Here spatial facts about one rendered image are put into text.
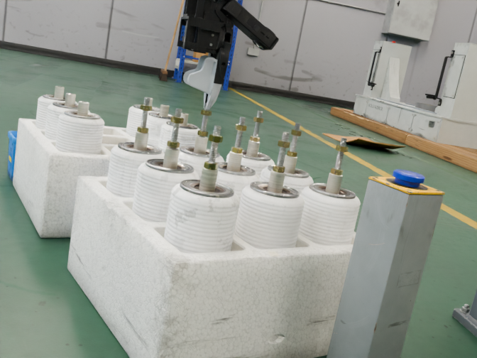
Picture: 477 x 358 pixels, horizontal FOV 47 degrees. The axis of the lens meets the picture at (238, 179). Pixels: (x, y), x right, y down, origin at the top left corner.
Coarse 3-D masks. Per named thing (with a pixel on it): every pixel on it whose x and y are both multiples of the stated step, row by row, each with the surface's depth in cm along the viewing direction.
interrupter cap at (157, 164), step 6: (150, 162) 86; (156, 162) 86; (162, 162) 87; (180, 162) 89; (156, 168) 82; (162, 168) 82; (168, 168) 83; (180, 168) 86; (186, 168) 85; (192, 168) 86
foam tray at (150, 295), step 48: (96, 192) 91; (96, 240) 90; (144, 240) 75; (240, 240) 80; (96, 288) 89; (144, 288) 74; (192, 288) 70; (240, 288) 74; (288, 288) 79; (336, 288) 85; (144, 336) 74; (192, 336) 72; (240, 336) 77; (288, 336) 82
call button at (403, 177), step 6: (396, 174) 71; (402, 174) 70; (408, 174) 70; (414, 174) 71; (420, 174) 72; (396, 180) 72; (402, 180) 71; (408, 180) 70; (414, 180) 70; (420, 180) 70; (414, 186) 71
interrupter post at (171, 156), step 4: (168, 148) 84; (176, 148) 85; (168, 152) 84; (172, 152) 84; (176, 152) 84; (164, 156) 85; (168, 156) 84; (172, 156) 84; (176, 156) 85; (164, 160) 85; (168, 160) 84; (172, 160) 84; (176, 160) 85; (164, 164) 85; (168, 164) 85; (172, 164) 85; (176, 164) 85; (172, 168) 85; (176, 168) 86
